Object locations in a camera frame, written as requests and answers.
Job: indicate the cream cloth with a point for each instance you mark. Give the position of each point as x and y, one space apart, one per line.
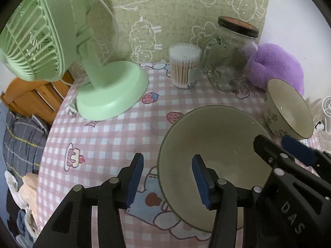
29 186

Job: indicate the large bowl with blue pattern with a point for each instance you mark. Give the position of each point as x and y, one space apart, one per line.
219 139

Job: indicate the white cloth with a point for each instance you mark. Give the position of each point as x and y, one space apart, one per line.
11 183

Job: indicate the white desk fan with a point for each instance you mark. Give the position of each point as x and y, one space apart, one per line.
326 108

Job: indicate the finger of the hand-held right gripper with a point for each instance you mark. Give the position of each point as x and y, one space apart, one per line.
274 155
297 149

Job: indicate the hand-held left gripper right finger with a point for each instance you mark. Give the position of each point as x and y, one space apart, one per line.
200 183

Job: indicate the pink checked tablecloth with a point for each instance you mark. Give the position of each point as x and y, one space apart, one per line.
103 134

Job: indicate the blue striped blanket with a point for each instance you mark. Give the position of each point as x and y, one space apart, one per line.
23 139

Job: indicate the purple plush cushion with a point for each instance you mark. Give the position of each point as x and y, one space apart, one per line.
279 64

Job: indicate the wooden furniture frame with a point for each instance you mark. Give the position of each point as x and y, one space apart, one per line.
23 95

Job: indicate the cotton swab container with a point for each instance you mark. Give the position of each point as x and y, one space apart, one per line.
185 67

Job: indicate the white power plug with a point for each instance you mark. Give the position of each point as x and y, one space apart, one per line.
71 108

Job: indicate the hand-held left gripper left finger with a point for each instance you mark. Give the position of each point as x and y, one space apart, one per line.
134 178

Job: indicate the glass jar with dark lid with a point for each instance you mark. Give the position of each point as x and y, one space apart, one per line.
227 64

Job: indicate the blue cloth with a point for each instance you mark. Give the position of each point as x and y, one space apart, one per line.
25 227

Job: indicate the small bowl with leaf pattern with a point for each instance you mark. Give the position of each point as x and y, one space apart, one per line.
289 108

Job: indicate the green printed wall cloth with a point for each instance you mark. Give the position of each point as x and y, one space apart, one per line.
168 10

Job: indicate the green desk fan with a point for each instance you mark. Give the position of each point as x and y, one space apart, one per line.
111 93

